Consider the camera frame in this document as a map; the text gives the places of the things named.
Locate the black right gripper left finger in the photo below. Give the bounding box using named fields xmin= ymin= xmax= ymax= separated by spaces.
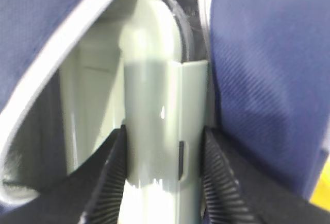
xmin=79 ymin=125 xmax=127 ymax=223

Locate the green lid glass container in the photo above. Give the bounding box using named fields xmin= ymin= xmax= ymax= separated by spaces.
xmin=59 ymin=0 xmax=207 ymax=223

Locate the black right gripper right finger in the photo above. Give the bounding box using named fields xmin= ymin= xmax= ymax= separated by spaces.
xmin=201 ymin=128 xmax=255 ymax=223

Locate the navy blue lunch bag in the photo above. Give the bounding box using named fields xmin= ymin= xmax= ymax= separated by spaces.
xmin=1 ymin=0 xmax=329 ymax=223

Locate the yellow banana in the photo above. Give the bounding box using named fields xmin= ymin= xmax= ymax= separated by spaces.
xmin=310 ymin=170 xmax=329 ymax=210

